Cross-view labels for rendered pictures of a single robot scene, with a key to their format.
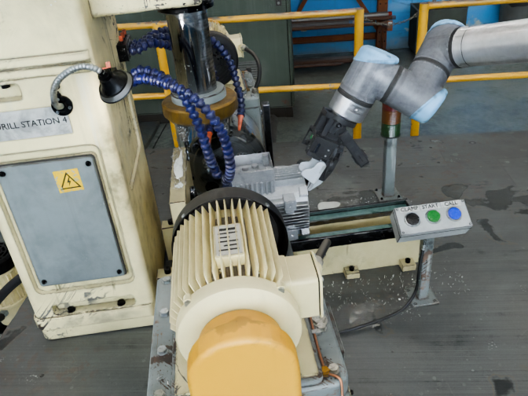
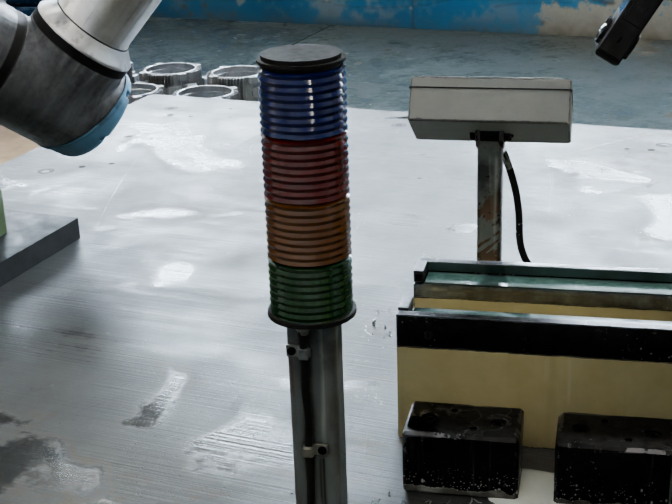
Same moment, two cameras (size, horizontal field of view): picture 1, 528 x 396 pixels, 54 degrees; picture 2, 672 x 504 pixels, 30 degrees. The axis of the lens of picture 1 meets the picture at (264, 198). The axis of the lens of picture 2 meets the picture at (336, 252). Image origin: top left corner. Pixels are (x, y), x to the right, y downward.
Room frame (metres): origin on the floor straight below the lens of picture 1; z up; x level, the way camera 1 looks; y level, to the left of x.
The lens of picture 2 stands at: (2.31, -0.17, 1.39)
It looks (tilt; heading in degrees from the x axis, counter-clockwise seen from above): 21 degrees down; 197
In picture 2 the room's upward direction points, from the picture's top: 2 degrees counter-clockwise
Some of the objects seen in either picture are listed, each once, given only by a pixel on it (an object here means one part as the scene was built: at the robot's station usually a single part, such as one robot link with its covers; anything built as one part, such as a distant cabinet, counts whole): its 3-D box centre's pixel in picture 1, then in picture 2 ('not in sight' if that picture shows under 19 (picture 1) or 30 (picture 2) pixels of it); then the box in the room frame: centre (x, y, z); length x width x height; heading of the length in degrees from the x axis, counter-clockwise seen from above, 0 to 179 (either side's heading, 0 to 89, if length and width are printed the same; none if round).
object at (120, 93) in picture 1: (87, 89); not in sight; (0.94, 0.30, 1.46); 0.18 x 0.11 x 0.13; 94
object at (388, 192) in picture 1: (390, 140); (313, 337); (1.52, -0.43, 1.01); 0.08 x 0.08 x 0.42; 4
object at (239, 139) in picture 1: (223, 148); not in sight; (1.52, 0.11, 1.04); 0.41 x 0.25 x 0.25; 4
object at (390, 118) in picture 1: (391, 115); (308, 223); (1.52, -0.43, 1.10); 0.06 x 0.06 x 0.04
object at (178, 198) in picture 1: (176, 229); not in sight; (1.18, 0.25, 0.97); 0.30 x 0.11 x 0.34; 4
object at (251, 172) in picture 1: (249, 174); not in sight; (1.19, 0.03, 1.11); 0.12 x 0.11 x 0.07; 94
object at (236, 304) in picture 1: (267, 347); not in sight; (0.56, 0.02, 1.16); 0.33 x 0.26 x 0.42; 4
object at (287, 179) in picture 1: (267, 203); not in sight; (1.20, -0.01, 1.01); 0.20 x 0.19 x 0.19; 94
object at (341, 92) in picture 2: not in sight; (302, 97); (1.52, -0.43, 1.19); 0.06 x 0.06 x 0.04
